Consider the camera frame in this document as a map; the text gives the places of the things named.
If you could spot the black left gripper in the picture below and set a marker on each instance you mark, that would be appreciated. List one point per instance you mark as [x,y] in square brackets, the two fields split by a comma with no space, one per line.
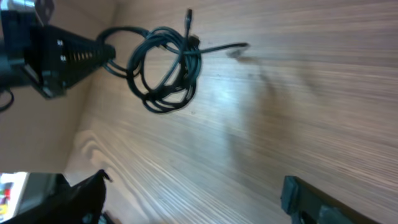
[47,58]

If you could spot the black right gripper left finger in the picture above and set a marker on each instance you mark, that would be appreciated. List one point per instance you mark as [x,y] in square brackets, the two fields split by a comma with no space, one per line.
[79,204]

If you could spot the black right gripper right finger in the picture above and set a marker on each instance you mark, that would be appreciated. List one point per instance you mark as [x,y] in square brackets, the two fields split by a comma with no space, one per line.
[307,204]

